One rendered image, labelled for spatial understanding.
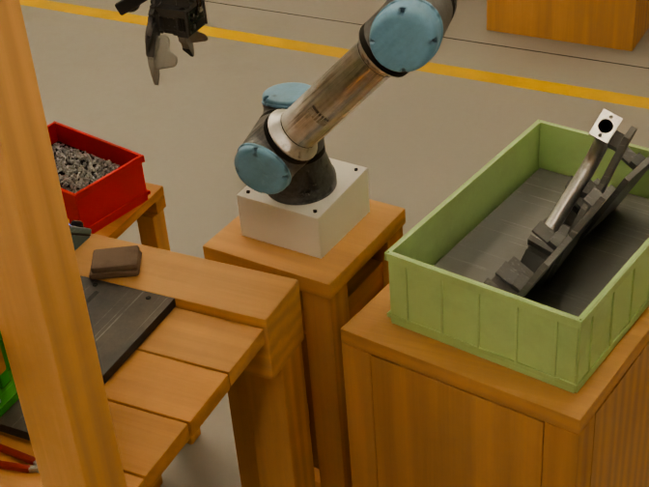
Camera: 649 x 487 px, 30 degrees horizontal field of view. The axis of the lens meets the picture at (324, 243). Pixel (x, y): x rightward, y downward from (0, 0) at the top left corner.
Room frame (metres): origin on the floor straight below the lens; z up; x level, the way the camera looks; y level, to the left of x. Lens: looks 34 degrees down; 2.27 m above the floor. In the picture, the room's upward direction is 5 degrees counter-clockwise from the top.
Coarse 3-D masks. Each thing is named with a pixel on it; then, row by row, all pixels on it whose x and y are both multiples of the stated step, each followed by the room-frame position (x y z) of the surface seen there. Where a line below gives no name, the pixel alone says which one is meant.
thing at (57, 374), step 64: (0, 0) 1.37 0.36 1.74; (0, 64) 1.35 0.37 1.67; (0, 128) 1.33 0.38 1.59; (0, 192) 1.33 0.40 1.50; (0, 256) 1.35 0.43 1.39; (64, 256) 1.38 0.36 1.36; (0, 320) 1.36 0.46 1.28; (64, 320) 1.35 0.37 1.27; (64, 384) 1.33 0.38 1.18; (64, 448) 1.33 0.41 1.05
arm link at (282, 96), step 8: (272, 88) 2.20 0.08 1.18; (280, 88) 2.20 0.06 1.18; (288, 88) 2.20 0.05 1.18; (296, 88) 2.19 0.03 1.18; (304, 88) 2.19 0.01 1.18; (264, 96) 2.17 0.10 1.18; (272, 96) 2.16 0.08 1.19; (280, 96) 2.16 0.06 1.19; (288, 96) 2.16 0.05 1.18; (296, 96) 2.15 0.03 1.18; (264, 104) 2.16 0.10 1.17; (272, 104) 2.14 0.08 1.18; (280, 104) 2.13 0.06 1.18; (288, 104) 2.13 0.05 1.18; (264, 112) 2.15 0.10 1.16; (320, 144) 2.16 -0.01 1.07
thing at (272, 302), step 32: (160, 256) 2.05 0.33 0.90; (192, 256) 2.04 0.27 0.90; (160, 288) 1.94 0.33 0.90; (192, 288) 1.93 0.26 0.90; (224, 288) 1.92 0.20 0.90; (256, 288) 1.91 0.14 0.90; (288, 288) 1.90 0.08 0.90; (256, 320) 1.82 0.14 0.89; (288, 320) 1.88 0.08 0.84; (288, 352) 1.87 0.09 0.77
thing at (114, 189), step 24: (72, 144) 2.60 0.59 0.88; (96, 144) 2.54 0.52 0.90; (72, 168) 2.46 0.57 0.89; (96, 168) 2.46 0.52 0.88; (120, 168) 2.39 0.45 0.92; (72, 192) 2.37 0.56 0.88; (96, 192) 2.34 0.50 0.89; (120, 192) 2.39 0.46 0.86; (144, 192) 2.44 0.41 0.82; (72, 216) 2.31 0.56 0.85; (96, 216) 2.33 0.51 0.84; (120, 216) 2.38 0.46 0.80
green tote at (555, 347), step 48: (528, 144) 2.33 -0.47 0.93; (576, 144) 2.32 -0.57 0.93; (480, 192) 2.17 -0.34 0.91; (432, 240) 2.02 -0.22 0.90; (432, 288) 1.85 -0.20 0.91; (480, 288) 1.78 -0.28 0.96; (624, 288) 1.80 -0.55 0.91; (432, 336) 1.85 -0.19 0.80; (480, 336) 1.78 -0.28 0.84; (528, 336) 1.72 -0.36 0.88; (576, 336) 1.66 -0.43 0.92; (576, 384) 1.66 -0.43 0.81
